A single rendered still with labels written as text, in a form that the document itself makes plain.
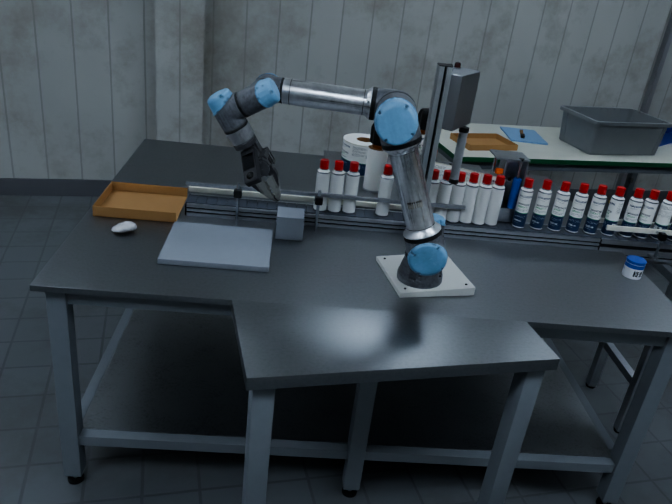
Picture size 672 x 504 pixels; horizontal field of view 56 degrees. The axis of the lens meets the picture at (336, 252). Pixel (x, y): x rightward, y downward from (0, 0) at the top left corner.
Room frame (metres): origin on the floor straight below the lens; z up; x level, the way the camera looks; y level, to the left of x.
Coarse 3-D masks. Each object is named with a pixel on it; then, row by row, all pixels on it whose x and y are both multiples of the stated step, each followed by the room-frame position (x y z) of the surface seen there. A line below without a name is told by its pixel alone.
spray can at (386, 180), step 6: (384, 168) 2.34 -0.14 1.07; (390, 168) 2.33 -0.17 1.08; (384, 174) 2.33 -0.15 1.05; (390, 174) 2.33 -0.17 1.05; (384, 180) 2.32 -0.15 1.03; (390, 180) 2.32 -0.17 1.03; (384, 186) 2.32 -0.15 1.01; (390, 186) 2.32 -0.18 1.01; (378, 192) 2.34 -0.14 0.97; (384, 192) 2.32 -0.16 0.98; (390, 192) 2.33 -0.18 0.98; (390, 198) 2.34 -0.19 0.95; (378, 204) 2.33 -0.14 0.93; (384, 204) 2.32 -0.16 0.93; (378, 210) 2.32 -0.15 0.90; (384, 210) 2.32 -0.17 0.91; (384, 216) 2.32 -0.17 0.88
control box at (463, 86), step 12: (456, 72) 2.23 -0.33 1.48; (468, 72) 2.26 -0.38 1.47; (456, 84) 2.18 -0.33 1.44; (468, 84) 2.24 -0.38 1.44; (456, 96) 2.18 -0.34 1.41; (468, 96) 2.26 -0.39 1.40; (456, 108) 2.18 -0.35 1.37; (468, 108) 2.28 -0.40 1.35; (444, 120) 2.19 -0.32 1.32; (456, 120) 2.19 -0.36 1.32; (468, 120) 2.30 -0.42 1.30
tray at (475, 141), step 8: (456, 136) 3.86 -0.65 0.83; (472, 136) 3.99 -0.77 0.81; (480, 136) 4.01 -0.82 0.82; (488, 136) 4.03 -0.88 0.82; (496, 136) 4.05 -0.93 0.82; (472, 144) 3.84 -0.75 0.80; (480, 144) 3.86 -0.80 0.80; (488, 144) 3.89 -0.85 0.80; (496, 144) 3.91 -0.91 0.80; (504, 144) 3.93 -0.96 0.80; (512, 144) 3.89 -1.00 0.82
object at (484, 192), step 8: (488, 176) 2.36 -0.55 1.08; (480, 184) 2.38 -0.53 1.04; (488, 184) 2.36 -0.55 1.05; (480, 192) 2.36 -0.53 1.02; (488, 192) 2.35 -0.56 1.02; (480, 200) 2.36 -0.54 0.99; (488, 200) 2.36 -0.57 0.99; (480, 208) 2.35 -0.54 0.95; (472, 216) 2.38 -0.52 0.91; (480, 216) 2.35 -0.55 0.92; (480, 224) 2.35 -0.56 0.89
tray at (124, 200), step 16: (112, 192) 2.34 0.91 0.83; (128, 192) 2.36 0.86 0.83; (144, 192) 2.38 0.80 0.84; (160, 192) 2.38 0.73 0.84; (176, 192) 2.39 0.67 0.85; (96, 208) 2.11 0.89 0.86; (112, 208) 2.12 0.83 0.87; (128, 208) 2.20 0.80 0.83; (144, 208) 2.22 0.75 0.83; (160, 208) 2.24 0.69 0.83; (176, 208) 2.26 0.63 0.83
